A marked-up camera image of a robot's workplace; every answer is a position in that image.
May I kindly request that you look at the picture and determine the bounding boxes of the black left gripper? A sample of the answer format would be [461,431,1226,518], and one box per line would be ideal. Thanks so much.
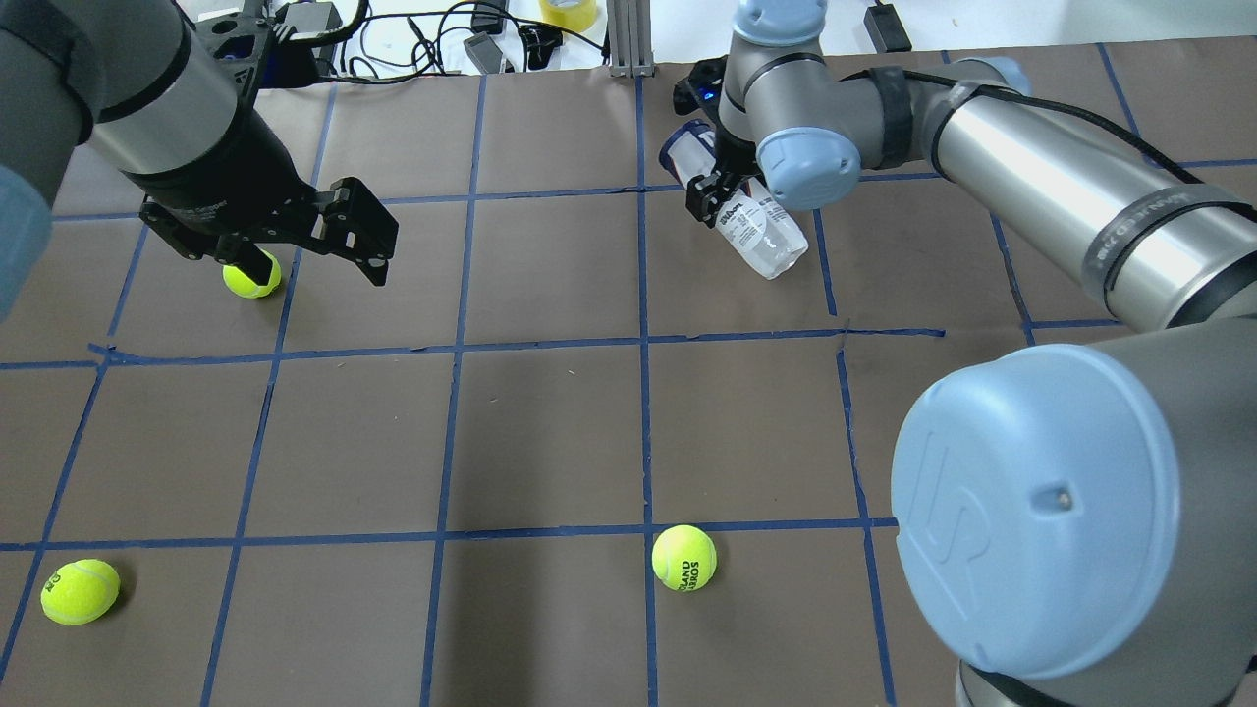
[118,20,398,296]

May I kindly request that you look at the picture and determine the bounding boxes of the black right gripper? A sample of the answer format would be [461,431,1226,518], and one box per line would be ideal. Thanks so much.
[672,57,757,229]

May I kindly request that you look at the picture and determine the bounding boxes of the white blue tennis ball can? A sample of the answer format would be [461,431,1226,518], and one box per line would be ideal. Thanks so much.
[659,120,810,279]

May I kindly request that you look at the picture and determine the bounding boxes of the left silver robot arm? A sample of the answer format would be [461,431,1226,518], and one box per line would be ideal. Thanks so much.
[1,1,398,313]

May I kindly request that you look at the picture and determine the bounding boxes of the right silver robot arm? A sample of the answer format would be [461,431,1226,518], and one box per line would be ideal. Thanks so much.
[647,167,1125,706]

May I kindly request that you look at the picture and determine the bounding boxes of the tennis ball near base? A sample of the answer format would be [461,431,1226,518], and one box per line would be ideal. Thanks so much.
[222,249,283,299]

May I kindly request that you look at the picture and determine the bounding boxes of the tennis ball centre back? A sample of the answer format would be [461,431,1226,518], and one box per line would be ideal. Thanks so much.
[651,525,718,593]

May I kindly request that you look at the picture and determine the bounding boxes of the tennis ball front Roland Garros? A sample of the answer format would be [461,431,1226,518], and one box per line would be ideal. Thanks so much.
[39,559,122,626]

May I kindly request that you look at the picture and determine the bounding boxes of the yellow tape roll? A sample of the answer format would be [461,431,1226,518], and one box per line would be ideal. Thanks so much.
[538,0,598,34]

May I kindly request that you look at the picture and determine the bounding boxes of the black power adapter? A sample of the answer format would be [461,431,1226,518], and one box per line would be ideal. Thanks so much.
[864,1,914,54]

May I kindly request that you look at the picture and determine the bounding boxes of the aluminium frame post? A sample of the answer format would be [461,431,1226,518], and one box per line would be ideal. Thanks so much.
[606,1,656,78]

